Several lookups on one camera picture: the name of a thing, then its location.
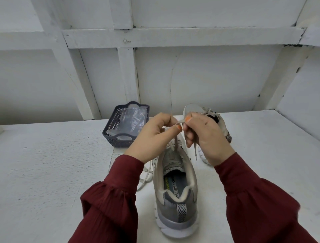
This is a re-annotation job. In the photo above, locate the clear plastic bag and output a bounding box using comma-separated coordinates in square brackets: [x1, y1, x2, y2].
[110, 106, 149, 138]

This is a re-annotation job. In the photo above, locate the person's left forearm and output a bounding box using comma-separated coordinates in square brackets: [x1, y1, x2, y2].
[68, 154, 146, 243]

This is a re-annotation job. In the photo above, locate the person's left hand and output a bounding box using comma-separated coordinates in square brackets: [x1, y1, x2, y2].
[123, 112, 184, 164]

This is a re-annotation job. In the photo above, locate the grey shoelace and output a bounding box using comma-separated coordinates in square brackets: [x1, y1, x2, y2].
[136, 117, 198, 192]

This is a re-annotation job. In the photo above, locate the person's right forearm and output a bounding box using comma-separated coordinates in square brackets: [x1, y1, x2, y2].
[214, 152, 319, 243]

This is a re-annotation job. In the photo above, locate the grey mesh shoe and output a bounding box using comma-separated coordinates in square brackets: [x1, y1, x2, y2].
[152, 135, 200, 239]
[181, 103, 233, 166]

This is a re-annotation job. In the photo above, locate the dark plastic lattice basket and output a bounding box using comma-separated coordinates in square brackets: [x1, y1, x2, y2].
[102, 101, 151, 148]

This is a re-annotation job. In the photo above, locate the person's right hand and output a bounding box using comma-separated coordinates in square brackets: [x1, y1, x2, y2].
[182, 112, 236, 167]

